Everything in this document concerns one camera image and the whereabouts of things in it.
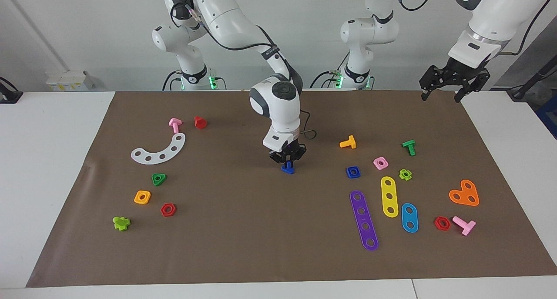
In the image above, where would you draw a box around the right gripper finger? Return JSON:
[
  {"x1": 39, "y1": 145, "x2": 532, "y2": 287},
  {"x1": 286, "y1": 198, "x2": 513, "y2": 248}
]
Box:
[
  {"x1": 268, "y1": 152, "x2": 288, "y2": 170},
  {"x1": 289, "y1": 147, "x2": 307, "y2": 169}
]

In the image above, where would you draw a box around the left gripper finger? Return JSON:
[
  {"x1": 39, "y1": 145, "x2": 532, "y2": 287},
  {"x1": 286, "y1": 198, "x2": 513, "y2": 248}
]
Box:
[
  {"x1": 454, "y1": 69, "x2": 491, "y2": 103},
  {"x1": 419, "y1": 66, "x2": 444, "y2": 101}
]

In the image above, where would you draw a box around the black stand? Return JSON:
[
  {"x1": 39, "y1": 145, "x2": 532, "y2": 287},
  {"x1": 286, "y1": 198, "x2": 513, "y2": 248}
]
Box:
[{"x1": 507, "y1": 55, "x2": 557, "y2": 102}]

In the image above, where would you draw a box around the blue crate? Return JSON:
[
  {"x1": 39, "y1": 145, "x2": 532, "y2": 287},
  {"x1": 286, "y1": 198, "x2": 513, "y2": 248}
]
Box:
[{"x1": 537, "y1": 97, "x2": 557, "y2": 139}]

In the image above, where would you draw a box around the brown paper mat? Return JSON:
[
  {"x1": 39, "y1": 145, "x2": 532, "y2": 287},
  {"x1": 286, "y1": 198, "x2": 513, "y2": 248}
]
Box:
[{"x1": 25, "y1": 89, "x2": 557, "y2": 288}]

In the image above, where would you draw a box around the purple four-hole strip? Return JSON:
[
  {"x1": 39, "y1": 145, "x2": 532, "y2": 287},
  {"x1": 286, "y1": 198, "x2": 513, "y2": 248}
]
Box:
[{"x1": 349, "y1": 190, "x2": 379, "y2": 251}]

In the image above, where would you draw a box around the yellow three-hole strip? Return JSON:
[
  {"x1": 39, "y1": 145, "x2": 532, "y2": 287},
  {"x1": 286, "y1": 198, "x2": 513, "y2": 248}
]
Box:
[{"x1": 381, "y1": 176, "x2": 399, "y2": 218}]

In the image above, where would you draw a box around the white curved five-hole strip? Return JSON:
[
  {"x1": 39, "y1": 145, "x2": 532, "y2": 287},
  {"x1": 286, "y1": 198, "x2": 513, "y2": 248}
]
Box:
[{"x1": 131, "y1": 133, "x2": 186, "y2": 165}]

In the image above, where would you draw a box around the orange angled plate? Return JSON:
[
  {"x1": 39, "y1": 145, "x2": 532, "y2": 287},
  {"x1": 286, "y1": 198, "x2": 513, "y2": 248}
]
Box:
[{"x1": 449, "y1": 179, "x2": 480, "y2": 207}]

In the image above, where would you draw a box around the blue two-hole strip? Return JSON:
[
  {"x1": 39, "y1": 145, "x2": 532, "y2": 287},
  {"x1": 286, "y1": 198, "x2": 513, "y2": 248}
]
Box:
[{"x1": 401, "y1": 203, "x2": 419, "y2": 234}]

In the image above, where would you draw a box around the white cardboard box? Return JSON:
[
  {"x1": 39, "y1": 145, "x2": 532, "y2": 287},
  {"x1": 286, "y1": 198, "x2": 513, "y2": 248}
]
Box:
[{"x1": 46, "y1": 71, "x2": 95, "y2": 92}]

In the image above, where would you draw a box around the black table clamp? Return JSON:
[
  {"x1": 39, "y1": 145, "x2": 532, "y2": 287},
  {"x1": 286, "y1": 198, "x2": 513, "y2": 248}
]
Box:
[{"x1": 0, "y1": 77, "x2": 23, "y2": 104}]

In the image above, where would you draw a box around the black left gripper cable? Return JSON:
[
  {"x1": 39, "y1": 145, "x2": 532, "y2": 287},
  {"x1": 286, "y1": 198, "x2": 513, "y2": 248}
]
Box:
[{"x1": 394, "y1": 0, "x2": 557, "y2": 56}]

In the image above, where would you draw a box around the black base cable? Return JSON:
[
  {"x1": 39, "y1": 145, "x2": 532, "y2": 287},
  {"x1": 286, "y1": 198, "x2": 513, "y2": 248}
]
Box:
[
  {"x1": 310, "y1": 71, "x2": 339, "y2": 89},
  {"x1": 162, "y1": 71, "x2": 183, "y2": 91}
]

